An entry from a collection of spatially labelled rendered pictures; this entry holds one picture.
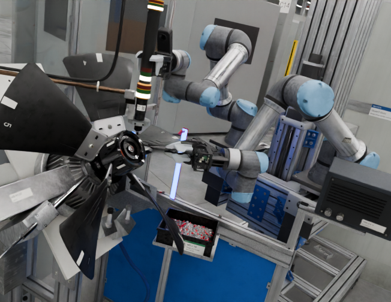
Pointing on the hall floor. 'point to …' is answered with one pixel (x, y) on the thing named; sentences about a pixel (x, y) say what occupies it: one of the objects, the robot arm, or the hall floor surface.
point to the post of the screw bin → (164, 275)
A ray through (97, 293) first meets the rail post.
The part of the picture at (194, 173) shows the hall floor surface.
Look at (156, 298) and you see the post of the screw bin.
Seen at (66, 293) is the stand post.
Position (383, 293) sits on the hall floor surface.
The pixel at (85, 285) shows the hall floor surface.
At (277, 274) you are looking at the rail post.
